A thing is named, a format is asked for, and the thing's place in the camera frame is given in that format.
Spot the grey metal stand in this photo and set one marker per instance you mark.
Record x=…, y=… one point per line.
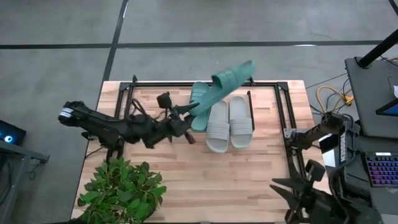
x=18, y=152

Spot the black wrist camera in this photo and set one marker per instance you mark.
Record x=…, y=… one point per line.
x=164, y=100
x=315, y=170

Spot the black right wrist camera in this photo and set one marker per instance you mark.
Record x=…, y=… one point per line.
x=315, y=170

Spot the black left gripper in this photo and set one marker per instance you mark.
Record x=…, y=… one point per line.
x=168, y=126

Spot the black computer monitor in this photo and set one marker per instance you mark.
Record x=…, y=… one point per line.
x=390, y=109

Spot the green foam slide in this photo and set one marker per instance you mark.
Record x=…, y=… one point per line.
x=200, y=123
x=224, y=85

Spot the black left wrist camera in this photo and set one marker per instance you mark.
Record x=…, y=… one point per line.
x=164, y=100

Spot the silver metal bracket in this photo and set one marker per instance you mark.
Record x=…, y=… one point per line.
x=290, y=133

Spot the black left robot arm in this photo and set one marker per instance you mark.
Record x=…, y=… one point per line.
x=102, y=124

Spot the black desk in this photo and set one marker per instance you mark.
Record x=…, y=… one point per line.
x=370, y=99

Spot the black monitor pole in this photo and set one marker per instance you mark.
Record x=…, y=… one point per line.
x=377, y=49

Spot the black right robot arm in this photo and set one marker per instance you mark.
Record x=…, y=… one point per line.
x=314, y=132

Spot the grey foam slide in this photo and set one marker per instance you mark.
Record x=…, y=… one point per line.
x=241, y=124
x=217, y=130

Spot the black device blue light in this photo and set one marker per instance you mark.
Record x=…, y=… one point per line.
x=11, y=133

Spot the black keyboard tray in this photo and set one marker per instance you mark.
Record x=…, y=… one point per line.
x=385, y=146

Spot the green leafy plant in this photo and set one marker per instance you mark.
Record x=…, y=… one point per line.
x=121, y=193

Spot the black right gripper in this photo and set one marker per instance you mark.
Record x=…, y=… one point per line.
x=311, y=202

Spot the black backlit keyboard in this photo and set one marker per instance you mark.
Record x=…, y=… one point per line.
x=382, y=171

